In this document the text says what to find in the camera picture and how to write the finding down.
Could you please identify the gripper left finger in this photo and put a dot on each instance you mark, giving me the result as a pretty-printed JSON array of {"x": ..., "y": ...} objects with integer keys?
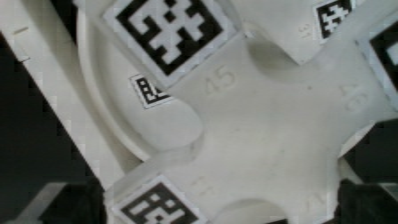
[{"x": 66, "y": 204}]

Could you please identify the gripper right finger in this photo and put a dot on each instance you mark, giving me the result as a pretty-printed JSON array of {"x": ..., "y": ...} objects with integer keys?
[{"x": 368, "y": 203}]

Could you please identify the white round table top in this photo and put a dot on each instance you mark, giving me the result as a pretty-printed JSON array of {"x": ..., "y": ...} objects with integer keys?
[{"x": 213, "y": 81}]

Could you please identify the white cross-shaped table base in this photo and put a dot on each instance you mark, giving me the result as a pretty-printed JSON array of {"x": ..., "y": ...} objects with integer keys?
[{"x": 249, "y": 190}]

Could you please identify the white front fence rail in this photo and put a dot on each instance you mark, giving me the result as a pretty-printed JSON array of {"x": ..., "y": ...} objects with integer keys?
[{"x": 46, "y": 53}]

